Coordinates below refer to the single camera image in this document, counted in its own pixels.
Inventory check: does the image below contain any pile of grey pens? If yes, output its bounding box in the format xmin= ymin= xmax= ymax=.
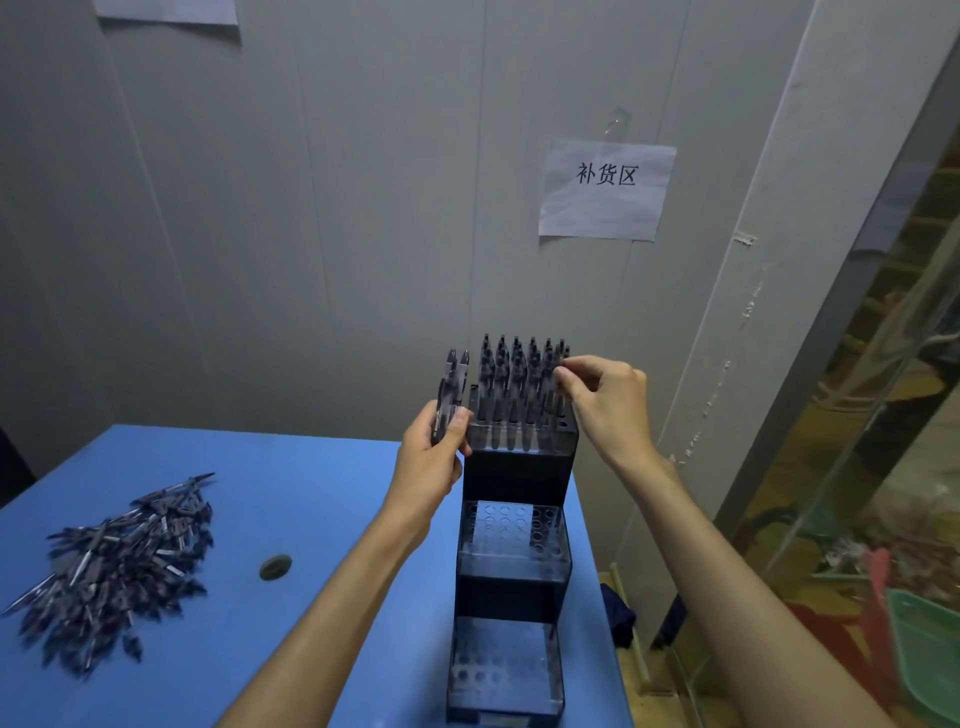
xmin=0 ymin=471 xmax=218 ymax=683

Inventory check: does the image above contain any person's right forearm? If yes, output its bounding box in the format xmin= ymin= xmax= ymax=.
xmin=633 ymin=458 xmax=894 ymax=728

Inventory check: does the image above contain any red plastic stool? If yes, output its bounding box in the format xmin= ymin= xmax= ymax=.
xmin=783 ymin=545 xmax=901 ymax=725

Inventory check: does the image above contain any cluster of grey pens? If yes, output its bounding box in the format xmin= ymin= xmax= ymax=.
xmin=472 ymin=332 xmax=577 ymax=456

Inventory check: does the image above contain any person's right hand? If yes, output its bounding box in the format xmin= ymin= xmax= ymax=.
xmin=551 ymin=353 xmax=682 ymax=483

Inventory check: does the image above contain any white paper wall sign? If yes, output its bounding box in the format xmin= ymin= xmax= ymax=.
xmin=536 ymin=137 xmax=679 ymax=244
xmin=91 ymin=0 xmax=241 ymax=27

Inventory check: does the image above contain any blue table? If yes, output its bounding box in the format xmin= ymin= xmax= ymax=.
xmin=0 ymin=423 xmax=637 ymax=728

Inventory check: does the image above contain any black tiered pen display stand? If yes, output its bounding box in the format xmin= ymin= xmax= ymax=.
xmin=445 ymin=385 xmax=582 ymax=727

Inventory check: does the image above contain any person's left forearm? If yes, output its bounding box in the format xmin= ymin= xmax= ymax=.
xmin=215 ymin=506 xmax=436 ymax=728

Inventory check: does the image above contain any black shelf unit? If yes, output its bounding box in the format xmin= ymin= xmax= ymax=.
xmin=0 ymin=425 xmax=39 ymax=509

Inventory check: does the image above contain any green plastic basket chair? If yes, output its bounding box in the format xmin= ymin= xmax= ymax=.
xmin=883 ymin=587 xmax=960 ymax=727

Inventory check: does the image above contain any dark blue cloth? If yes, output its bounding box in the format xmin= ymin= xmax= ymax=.
xmin=599 ymin=582 xmax=640 ymax=651

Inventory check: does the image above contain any person's left hand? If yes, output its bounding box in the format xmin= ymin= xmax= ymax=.
xmin=377 ymin=399 xmax=476 ymax=543

